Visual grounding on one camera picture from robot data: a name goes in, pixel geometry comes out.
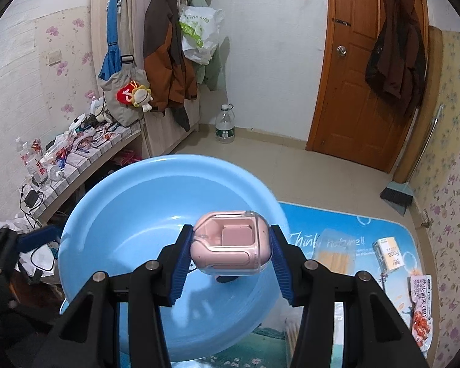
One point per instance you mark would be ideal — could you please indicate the dark brown jacket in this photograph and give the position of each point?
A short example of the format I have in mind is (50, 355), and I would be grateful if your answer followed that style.
(396, 65)

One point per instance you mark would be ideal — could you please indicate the white lotion bottle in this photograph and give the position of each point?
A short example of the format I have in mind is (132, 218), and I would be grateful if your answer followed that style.
(96, 106)

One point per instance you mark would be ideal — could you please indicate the pink box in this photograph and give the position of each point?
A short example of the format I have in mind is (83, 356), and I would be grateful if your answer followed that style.
(126, 157)

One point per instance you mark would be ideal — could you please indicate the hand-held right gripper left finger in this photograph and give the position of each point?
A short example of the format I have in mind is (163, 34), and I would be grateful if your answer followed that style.
(180, 272)

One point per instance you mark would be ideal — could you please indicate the yellow white tissue pack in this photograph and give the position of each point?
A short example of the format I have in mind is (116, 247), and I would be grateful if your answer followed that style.
(386, 255)

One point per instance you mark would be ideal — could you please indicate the red white snack packet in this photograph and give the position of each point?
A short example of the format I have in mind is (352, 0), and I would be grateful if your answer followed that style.
(421, 306)

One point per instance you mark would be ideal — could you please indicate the cream plush doll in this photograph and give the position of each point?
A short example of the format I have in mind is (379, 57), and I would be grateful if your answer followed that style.
(142, 97)

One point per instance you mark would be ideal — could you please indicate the black power adapter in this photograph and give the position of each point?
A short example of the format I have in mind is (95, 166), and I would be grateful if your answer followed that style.
(32, 198)

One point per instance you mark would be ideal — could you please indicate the red plush toy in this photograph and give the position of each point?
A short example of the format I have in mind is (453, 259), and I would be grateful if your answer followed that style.
(123, 94)

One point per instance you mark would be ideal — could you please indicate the light wooden wardrobe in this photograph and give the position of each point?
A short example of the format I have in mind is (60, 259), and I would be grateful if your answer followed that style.
(157, 130)

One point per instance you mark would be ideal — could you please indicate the clutter of small packets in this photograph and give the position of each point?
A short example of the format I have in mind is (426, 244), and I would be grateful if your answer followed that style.
(88, 138)

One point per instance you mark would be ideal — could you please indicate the white plastic bag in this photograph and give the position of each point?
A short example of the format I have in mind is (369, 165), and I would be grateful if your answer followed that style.
(199, 32)

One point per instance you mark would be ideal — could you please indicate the blue printed mat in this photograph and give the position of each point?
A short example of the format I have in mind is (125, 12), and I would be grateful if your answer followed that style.
(368, 230)

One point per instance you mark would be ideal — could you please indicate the brown orange jacket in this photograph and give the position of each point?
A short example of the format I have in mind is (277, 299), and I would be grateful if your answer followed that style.
(165, 46)

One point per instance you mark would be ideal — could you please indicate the brown wooden door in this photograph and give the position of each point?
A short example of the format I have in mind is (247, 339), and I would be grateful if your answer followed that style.
(352, 84)

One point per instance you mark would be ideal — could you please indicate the large clear water bottle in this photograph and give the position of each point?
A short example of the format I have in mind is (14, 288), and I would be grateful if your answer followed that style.
(225, 124)

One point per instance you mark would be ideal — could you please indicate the blue grey shoulder bag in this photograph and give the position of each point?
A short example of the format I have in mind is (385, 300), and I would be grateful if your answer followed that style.
(115, 65)

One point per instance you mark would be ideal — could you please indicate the white wall socket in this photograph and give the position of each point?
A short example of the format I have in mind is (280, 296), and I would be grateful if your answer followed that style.
(54, 58)

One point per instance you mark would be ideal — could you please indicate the blue plastic basin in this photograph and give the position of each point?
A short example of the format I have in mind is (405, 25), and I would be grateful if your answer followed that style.
(119, 218)

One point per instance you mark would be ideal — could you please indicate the clear bag of wooden sticks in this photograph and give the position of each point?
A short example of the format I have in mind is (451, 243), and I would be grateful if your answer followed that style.
(335, 257)

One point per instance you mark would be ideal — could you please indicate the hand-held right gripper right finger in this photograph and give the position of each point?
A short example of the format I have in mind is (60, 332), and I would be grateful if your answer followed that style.
(281, 272)

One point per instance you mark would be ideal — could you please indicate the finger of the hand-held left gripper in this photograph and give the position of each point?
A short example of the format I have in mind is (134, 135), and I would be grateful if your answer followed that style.
(38, 235)

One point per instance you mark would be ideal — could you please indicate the clear bottle red label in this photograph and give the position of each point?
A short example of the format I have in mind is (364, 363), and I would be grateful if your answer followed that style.
(38, 165)
(23, 153)

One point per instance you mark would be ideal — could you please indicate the pink earbuds case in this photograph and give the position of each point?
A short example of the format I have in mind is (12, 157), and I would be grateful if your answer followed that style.
(230, 245)

